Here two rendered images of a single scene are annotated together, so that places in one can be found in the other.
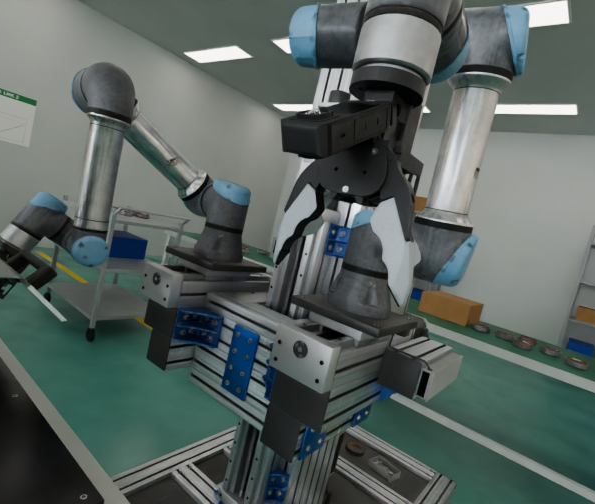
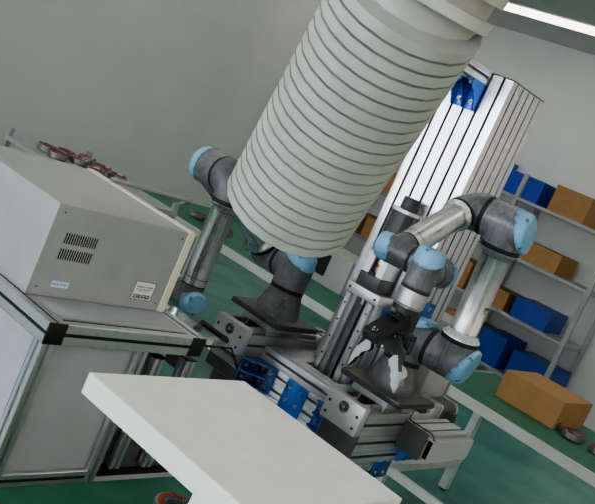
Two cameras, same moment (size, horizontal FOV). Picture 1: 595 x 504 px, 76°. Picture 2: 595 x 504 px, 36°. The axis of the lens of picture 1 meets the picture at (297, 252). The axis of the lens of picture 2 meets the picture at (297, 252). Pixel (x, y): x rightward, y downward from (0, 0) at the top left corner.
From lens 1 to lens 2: 1.88 m
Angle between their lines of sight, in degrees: 3
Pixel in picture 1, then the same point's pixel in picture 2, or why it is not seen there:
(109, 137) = (226, 221)
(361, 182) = (388, 345)
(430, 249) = (445, 356)
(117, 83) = not seen: hidden behind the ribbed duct
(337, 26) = (397, 256)
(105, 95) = not seen: hidden behind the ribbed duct
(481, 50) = (497, 238)
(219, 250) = (281, 310)
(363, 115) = (391, 328)
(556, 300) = not seen: outside the picture
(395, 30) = (409, 296)
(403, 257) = (396, 377)
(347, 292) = (383, 373)
